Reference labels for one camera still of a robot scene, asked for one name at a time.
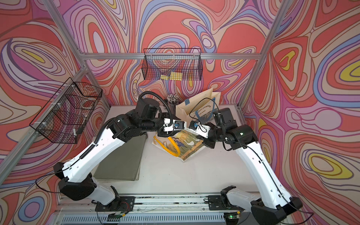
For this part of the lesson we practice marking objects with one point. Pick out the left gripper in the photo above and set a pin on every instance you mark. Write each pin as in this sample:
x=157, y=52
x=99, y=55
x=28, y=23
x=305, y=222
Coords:
x=166, y=134

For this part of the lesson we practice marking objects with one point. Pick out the black wire basket left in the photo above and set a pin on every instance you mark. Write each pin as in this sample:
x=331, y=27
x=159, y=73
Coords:
x=66, y=116

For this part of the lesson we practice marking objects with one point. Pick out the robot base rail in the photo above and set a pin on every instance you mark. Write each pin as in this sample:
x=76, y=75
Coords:
x=155, y=209

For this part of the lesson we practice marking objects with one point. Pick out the black cup of sticks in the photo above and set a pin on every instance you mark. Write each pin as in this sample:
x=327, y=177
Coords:
x=172, y=102

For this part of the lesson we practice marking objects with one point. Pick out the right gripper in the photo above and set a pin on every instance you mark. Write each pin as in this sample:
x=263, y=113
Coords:
x=206, y=142

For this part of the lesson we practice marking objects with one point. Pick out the aluminium frame post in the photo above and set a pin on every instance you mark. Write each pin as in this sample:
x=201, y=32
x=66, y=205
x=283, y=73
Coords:
x=66, y=34
x=282, y=11

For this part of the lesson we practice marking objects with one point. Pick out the aluminium frame crossbar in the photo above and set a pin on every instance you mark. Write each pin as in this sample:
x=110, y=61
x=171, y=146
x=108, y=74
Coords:
x=138, y=56

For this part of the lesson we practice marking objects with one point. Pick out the yellow sticky notes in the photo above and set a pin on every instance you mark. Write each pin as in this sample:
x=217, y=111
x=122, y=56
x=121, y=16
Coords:
x=175, y=76

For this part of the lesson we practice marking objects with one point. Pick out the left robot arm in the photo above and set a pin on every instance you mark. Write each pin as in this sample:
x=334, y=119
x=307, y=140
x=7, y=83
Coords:
x=151, y=114

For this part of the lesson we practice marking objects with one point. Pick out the white yellow-handled bag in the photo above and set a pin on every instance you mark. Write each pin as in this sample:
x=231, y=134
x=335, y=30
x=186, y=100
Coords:
x=183, y=145

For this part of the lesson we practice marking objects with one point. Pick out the black wire basket back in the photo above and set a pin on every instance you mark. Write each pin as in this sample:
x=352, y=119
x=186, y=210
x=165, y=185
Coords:
x=190, y=66

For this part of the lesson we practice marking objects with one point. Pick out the aluminium frame post left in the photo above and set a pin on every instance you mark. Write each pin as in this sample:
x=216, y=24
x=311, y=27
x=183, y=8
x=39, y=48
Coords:
x=66, y=34

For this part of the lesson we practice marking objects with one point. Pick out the olive green canvas bag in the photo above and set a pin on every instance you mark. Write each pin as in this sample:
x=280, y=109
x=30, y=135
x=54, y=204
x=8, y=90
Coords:
x=123, y=164

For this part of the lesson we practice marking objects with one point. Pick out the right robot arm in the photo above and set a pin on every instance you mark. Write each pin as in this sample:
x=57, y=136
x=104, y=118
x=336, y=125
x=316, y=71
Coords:
x=274, y=203

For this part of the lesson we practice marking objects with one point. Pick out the cream blue-handled tote bag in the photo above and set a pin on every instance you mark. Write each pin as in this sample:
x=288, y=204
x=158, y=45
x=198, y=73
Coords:
x=200, y=106

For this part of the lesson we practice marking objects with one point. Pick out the aluminium frame post right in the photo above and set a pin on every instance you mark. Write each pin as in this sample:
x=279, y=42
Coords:
x=282, y=11

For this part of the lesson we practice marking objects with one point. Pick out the black wire basket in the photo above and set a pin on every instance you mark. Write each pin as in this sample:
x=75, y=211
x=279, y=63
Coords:
x=66, y=116
x=190, y=66

